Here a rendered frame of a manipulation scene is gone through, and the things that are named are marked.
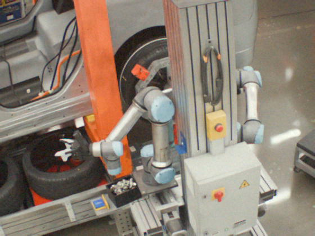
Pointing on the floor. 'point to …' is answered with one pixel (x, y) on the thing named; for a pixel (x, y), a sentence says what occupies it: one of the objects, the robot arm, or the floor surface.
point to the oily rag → (24, 140)
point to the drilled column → (124, 223)
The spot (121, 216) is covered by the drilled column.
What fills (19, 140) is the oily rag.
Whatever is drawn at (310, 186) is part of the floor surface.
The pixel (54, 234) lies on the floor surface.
